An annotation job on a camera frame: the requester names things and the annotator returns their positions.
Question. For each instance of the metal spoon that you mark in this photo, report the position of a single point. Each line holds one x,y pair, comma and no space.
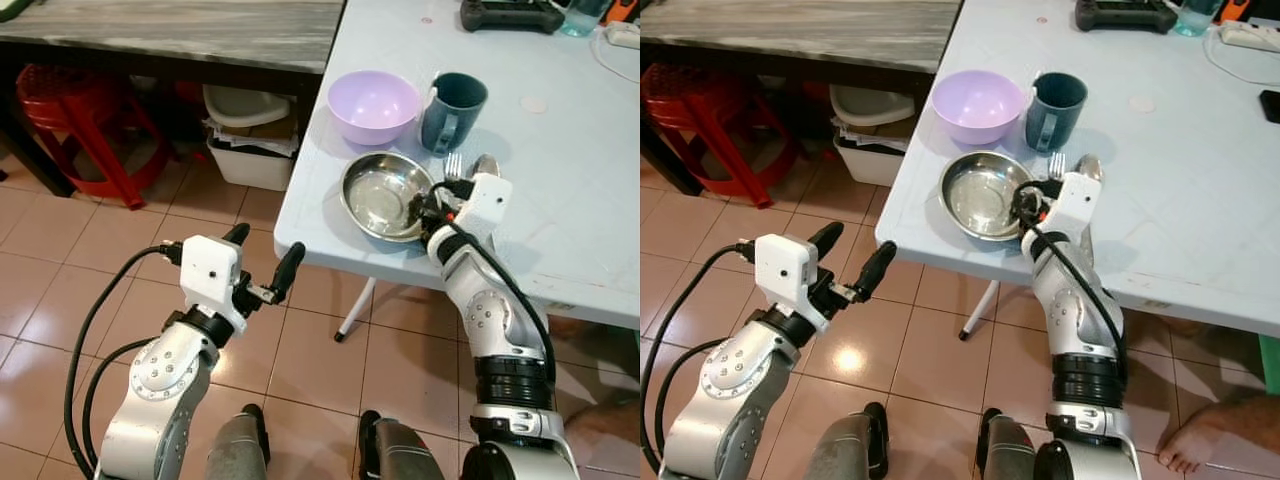
485,165
1088,165

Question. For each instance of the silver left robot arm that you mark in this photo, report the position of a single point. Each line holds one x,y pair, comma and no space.
740,380
160,380

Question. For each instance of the person's bare foot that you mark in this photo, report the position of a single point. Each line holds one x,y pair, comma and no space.
1215,430

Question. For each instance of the white table leg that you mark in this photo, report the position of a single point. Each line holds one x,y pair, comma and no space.
980,308
355,305

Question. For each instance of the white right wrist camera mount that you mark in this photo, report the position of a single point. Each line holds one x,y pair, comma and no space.
485,205
1075,205

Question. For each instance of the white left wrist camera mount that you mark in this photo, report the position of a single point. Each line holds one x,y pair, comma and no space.
210,270
785,270

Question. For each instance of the metal fork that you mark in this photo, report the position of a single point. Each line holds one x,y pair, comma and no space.
1057,166
453,166

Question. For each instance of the green object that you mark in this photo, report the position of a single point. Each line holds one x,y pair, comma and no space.
1271,365

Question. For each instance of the grey right robot leg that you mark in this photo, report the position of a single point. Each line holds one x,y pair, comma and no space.
400,455
1005,455

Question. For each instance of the grey robot leg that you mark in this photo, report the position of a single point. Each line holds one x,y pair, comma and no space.
1005,455
238,450
400,455
845,450

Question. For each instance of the stainless steel bowl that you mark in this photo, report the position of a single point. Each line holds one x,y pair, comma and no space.
375,195
975,195

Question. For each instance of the red plastic stool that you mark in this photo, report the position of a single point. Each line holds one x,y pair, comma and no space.
685,90
60,90

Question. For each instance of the white storage box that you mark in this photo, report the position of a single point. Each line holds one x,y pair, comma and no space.
250,168
868,165

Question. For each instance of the orange black device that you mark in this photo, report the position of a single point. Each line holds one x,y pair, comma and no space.
1232,8
625,8

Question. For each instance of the white power strip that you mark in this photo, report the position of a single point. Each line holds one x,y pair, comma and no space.
1250,37
626,37

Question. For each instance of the teal drinking glass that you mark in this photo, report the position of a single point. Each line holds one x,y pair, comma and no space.
582,20
1195,20

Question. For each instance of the grey left robot leg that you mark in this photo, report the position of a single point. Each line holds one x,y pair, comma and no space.
845,450
238,450

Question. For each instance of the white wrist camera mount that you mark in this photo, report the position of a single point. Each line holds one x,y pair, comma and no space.
210,270
485,205
1075,205
785,270

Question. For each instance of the stack of papers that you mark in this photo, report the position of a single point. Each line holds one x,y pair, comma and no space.
865,133
245,135

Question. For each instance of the dark teal mug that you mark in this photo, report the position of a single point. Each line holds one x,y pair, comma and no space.
1058,120
455,120

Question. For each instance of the black handheld controller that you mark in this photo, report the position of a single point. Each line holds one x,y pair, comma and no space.
1125,14
510,15

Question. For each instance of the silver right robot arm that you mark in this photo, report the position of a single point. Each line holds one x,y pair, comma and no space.
1075,310
490,320

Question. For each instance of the dark wooden table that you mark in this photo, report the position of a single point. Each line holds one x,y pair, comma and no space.
170,30
790,30

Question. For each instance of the black phone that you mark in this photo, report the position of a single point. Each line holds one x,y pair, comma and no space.
1272,106

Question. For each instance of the white plastic tub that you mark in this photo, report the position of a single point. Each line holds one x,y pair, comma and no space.
245,103
870,103

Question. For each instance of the purple plastic bowl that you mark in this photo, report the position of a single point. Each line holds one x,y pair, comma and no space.
978,105
375,105

